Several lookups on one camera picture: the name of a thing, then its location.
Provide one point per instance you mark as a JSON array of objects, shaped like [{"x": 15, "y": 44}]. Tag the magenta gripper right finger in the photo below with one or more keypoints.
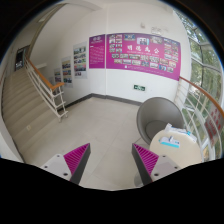
[{"x": 152, "y": 167}]

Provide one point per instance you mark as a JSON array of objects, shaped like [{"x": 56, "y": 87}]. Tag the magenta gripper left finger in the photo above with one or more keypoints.
[{"x": 69, "y": 166}]

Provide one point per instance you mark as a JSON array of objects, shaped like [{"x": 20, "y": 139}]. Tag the round cream side table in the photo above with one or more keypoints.
[{"x": 187, "y": 154}]

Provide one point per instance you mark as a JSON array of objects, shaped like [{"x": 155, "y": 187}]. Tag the grey round tub chair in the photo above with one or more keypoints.
[{"x": 154, "y": 114}]

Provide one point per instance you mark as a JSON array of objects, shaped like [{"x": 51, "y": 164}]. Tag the beige staircase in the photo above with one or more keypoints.
[{"x": 26, "y": 120}]

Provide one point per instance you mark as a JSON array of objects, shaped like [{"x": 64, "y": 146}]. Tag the wooden stair handrail railing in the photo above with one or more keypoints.
[{"x": 51, "y": 94}]

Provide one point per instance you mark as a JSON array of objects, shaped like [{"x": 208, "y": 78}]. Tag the window side wooden railing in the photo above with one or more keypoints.
[{"x": 195, "y": 104}]

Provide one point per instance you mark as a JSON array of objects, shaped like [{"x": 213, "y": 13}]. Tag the red window sign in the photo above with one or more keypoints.
[{"x": 214, "y": 124}]

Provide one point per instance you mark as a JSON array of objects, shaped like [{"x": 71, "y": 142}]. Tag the green exit sign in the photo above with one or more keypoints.
[{"x": 139, "y": 88}]

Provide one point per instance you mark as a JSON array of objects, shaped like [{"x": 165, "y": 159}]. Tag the small white photo board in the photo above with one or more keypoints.
[{"x": 57, "y": 75}]

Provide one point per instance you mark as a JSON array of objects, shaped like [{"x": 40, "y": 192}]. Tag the dark notice board upstairs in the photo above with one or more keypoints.
[{"x": 19, "y": 60}]

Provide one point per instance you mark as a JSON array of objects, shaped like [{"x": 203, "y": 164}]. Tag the large magenta wall poster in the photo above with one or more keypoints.
[{"x": 144, "y": 53}]

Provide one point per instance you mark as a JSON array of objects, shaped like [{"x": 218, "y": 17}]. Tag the white photo wall board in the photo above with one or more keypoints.
[{"x": 80, "y": 59}]

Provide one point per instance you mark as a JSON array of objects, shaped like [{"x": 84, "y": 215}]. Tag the narrow magenta wall poster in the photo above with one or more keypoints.
[{"x": 97, "y": 52}]

